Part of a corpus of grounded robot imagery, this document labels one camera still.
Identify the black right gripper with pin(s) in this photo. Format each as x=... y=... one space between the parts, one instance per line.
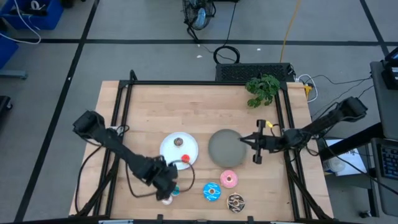
x=260 y=146

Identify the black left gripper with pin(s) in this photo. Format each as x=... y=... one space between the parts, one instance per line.
x=161 y=174

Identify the small teal iced donut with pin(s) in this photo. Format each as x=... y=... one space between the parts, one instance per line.
x=176 y=191

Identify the small pink iced donut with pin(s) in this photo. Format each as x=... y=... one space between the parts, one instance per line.
x=168 y=202

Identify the large blue iced donut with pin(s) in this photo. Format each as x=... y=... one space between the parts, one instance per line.
x=206 y=193

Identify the small chocolate sprinkled donut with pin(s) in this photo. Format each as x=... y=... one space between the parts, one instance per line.
x=175 y=142

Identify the large pink iced donut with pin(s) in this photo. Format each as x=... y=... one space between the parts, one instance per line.
x=224 y=179

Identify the large chocolate iced donut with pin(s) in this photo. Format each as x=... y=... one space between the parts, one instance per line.
x=230 y=203

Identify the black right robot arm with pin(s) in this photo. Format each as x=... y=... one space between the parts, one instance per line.
x=326 y=121

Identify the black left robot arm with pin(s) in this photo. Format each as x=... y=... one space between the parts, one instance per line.
x=118 y=149

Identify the yellow gripper tag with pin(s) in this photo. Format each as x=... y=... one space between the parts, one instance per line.
x=269 y=124

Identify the grey round plate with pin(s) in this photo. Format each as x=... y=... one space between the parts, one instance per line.
x=227 y=149

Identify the white round plate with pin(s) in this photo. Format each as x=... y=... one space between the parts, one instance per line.
x=171 y=152

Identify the green potted plant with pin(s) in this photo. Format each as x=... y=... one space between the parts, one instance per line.
x=264 y=88

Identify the black perforated computer case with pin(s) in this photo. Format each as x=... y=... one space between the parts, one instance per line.
x=242 y=72

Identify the yellow power plug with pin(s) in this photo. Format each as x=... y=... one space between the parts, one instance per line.
x=308 y=90

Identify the white cup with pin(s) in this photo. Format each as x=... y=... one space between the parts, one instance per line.
x=335 y=164

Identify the black beam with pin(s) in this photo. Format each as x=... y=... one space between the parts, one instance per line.
x=351 y=141

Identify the white paper sheet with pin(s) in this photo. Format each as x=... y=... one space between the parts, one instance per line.
x=351 y=161

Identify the black floor fan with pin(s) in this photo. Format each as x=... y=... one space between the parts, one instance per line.
x=199 y=15

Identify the black keyboard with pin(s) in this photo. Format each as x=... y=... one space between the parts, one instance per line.
x=390 y=161

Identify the grey keyboard desk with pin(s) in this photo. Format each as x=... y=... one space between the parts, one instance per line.
x=385 y=193

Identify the black desk device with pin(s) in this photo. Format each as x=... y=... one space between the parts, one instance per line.
x=391 y=77

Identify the black caster wheel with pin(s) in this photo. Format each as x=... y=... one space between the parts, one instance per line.
x=4 y=104

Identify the grey floor base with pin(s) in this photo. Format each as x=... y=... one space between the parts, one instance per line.
x=12 y=74

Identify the large blue bin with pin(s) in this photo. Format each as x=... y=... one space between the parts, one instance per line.
x=46 y=18

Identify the small blue bin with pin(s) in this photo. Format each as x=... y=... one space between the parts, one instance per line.
x=6 y=49

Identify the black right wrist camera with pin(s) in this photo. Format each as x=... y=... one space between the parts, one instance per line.
x=273 y=143

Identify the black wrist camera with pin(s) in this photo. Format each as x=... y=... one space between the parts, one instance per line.
x=273 y=143
x=155 y=169

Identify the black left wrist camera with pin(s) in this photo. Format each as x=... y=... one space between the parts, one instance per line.
x=155 y=169

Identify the black table frame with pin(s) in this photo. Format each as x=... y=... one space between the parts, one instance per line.
x=202 y=82

